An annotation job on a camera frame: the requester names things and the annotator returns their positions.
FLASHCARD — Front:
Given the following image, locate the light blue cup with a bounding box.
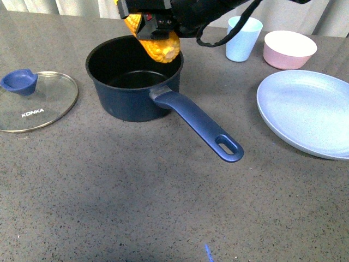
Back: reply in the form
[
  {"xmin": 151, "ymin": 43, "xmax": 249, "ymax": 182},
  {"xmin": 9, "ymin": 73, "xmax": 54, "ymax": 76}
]
[{"xmin": 226, "ymin": 17, "xmax": 263, "ymax": 62}]

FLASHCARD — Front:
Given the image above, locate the white curtain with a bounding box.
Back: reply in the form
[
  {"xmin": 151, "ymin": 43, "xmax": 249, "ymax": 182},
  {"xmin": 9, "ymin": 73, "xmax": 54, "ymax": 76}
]
[{"xmin": 1, "ymin": 0, "xmax": 348, "ymax": 37}]

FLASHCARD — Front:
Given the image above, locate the glass pot lid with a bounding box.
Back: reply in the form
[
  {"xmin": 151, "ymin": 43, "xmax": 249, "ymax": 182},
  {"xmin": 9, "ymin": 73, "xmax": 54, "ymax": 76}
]
[{"xmin": 1, "ymin": 69, "xmax": 79, "ymax": 133}]

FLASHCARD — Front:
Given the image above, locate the light blue plate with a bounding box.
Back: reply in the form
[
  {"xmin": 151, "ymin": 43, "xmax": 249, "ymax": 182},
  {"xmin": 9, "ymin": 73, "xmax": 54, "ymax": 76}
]
[{"xmin": 256, "ymin": 70, "xmax": 348, "ymax": 160}]

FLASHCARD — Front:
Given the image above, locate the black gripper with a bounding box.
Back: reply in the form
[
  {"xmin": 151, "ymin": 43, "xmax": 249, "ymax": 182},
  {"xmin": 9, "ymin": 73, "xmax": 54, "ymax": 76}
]
[{"xmin": 117, "ymin": 0, "xmax": 245, "ymax": 40}]

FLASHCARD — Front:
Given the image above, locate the black cable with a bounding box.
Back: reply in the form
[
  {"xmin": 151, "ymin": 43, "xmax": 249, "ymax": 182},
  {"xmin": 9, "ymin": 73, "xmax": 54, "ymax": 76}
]
[{"xmin": 196, "ymin": 0, "xmax": 264, "ymax": 47}]

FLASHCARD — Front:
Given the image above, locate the dark blue saucepan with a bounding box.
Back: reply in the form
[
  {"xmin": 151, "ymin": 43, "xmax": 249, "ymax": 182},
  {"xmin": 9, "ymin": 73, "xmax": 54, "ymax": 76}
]
[{"xmin": 85, "ymin": 35, "xmax": 244, "ymax": 163}]

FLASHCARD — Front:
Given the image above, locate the yellow corn cob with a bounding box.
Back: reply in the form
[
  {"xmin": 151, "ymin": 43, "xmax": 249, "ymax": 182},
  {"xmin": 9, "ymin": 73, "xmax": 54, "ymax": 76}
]
[{"xmin": 124, "ymin": 14, "xmax": 180, "ymax": 63}]

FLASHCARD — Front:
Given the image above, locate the pink bowl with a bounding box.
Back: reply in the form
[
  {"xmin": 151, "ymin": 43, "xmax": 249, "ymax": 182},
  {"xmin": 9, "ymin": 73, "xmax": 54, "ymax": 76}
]
[{"xmin": 263, "ymin": 31, "xmax": 317, "ymax": 70}]

